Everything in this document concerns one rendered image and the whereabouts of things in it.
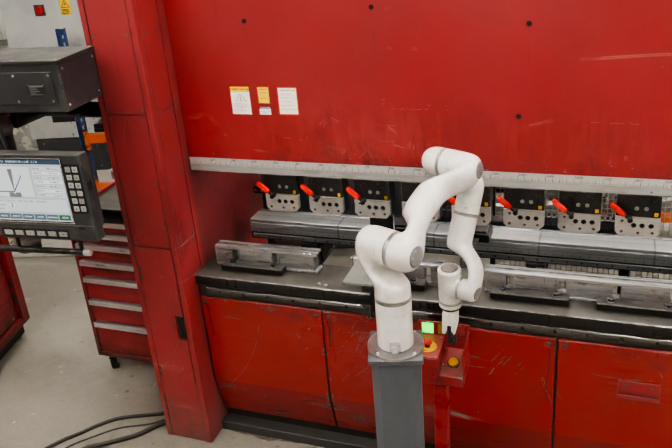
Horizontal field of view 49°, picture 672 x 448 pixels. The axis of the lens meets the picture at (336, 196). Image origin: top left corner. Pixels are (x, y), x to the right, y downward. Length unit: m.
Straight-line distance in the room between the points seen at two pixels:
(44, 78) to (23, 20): 4.79
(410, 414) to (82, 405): 2.19
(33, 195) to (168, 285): 0.72
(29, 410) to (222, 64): 2.25
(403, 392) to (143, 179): 1.40
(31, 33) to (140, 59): 4.70
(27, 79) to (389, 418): 1.76
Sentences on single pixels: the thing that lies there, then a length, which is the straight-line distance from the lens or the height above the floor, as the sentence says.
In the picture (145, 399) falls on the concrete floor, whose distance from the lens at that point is 4.19.
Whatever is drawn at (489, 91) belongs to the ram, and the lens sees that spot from 2.73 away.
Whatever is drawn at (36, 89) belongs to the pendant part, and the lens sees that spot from 2.90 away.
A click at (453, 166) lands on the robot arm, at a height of 1.56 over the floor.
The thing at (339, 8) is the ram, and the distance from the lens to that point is 2.80.
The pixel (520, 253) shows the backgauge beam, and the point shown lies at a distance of 3.26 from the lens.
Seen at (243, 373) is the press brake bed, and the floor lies 0.36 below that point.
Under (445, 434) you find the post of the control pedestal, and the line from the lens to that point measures 3.12.
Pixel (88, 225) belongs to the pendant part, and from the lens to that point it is 2.98.
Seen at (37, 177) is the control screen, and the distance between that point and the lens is 3.02.
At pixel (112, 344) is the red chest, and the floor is 0.20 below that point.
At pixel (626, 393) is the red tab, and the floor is 0.56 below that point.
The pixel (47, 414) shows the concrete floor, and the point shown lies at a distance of 4.31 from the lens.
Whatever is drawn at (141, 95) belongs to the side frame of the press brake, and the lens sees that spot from 3.03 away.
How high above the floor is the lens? 2.43
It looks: 23 degrees down
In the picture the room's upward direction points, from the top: 5 degrees counter-clockwise
